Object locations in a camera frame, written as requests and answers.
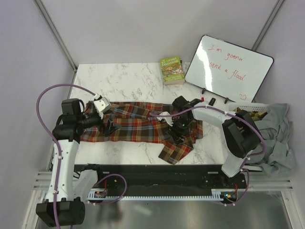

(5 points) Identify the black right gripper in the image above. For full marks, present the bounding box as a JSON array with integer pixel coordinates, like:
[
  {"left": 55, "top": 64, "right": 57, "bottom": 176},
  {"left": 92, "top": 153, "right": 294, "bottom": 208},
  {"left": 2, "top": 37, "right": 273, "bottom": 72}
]
[{"left": 166, "top": 115, "right": 193, "bottom": 146}]

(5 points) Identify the red brown plaid shirt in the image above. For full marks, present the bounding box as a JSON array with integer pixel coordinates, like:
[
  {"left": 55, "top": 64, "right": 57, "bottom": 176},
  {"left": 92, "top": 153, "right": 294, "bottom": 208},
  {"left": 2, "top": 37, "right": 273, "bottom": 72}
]
[{"left": 81, "top": 102, "right": 203, "bottom": 165}]

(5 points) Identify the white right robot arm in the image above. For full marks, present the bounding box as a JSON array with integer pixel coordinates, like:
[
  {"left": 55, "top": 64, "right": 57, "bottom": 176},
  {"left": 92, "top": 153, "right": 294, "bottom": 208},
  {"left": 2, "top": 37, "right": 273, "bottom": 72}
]
[{"left": 164, "top": 96, "right": 261, "bottom": 188}]

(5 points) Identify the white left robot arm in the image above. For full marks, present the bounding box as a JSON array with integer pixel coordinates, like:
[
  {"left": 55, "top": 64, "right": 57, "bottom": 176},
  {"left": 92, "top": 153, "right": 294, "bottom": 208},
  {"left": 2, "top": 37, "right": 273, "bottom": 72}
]
[{"left": 36, "top": 96, "right": 119, "bottom": 228}]

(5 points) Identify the purple whiteboard eraser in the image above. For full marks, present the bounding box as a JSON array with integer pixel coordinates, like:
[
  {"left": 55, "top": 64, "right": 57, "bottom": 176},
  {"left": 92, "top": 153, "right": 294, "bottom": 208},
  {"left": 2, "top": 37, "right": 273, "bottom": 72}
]
[{"left": 209, "top": 98, "right": 216, "bottom": 106}]

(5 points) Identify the green treehouse paperback book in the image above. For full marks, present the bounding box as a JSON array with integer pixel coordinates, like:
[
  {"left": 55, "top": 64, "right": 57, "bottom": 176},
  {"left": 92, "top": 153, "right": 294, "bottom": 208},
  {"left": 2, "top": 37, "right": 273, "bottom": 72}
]
[{"left": 160, "top": 56, "right": 185, "bottom": 85}]

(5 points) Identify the black framed whiteboard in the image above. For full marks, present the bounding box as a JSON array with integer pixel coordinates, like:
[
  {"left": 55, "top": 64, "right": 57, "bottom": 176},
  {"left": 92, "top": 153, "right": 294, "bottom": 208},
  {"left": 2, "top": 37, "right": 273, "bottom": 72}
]
[{"left": 185, "top": 35, "right": 274, "bottom": 102}]

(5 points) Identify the white plastic laundry basket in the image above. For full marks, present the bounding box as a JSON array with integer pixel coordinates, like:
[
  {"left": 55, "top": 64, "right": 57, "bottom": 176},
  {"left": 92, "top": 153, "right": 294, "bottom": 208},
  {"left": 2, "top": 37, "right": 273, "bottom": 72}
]
[{"left": 226, "top": 102, "right": 268, "bottom": 112}]

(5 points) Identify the grey crumpled shirt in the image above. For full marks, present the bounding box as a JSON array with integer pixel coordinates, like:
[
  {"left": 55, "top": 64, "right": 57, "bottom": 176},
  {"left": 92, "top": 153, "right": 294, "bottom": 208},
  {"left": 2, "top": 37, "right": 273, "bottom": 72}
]
[{"left": 248, "top": 104, "right": 296, "bottom": 178}]

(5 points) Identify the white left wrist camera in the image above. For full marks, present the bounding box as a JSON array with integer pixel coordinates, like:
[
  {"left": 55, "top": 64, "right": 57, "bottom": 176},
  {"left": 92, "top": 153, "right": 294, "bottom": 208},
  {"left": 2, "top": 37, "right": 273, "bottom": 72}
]
[{"left": 93, "top": 94, "right": 111, "bottom": 119}]

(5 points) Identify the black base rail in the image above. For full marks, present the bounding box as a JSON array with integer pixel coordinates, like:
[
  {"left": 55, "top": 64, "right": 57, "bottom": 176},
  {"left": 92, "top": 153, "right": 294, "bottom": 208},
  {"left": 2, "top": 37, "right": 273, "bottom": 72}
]
[{"left": 74, "top": 164, "right": 246, "bottom": 197}]

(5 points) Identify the white slotted cable duct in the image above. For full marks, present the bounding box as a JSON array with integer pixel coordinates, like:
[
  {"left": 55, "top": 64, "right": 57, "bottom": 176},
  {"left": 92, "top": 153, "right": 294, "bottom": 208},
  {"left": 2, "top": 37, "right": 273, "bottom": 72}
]
[{"left": 87, "top": 188, "right": 237, "bottom": 202}]

